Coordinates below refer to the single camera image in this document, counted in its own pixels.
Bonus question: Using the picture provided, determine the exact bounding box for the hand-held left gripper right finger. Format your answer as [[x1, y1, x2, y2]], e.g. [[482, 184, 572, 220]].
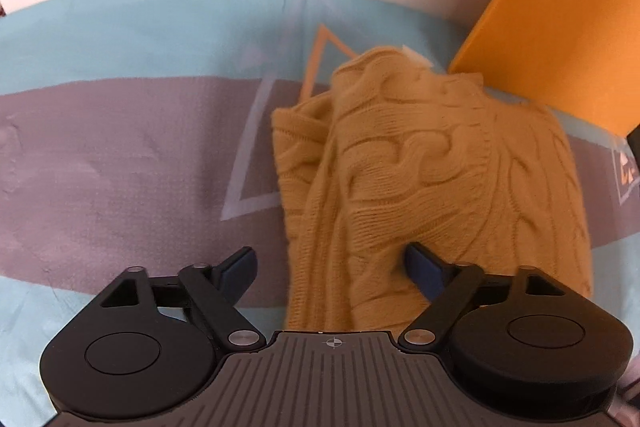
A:
[[397, 243, 567, 353]]

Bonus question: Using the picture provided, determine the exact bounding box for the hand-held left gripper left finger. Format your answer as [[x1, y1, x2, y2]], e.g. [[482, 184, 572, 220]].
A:
[[100, 247, 267, 351]]

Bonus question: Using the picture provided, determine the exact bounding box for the tan cable-knit cardigan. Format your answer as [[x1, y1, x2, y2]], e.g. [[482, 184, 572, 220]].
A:
[[270, 47, 596, 334]]

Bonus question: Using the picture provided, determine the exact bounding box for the blue patterned bed sheet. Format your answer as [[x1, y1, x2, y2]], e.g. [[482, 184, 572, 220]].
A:
[[0, 0, 640, 427]]

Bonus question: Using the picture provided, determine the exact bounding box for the orange flat board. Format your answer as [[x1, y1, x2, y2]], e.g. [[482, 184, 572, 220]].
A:
[[448, 0, 640, 138]]

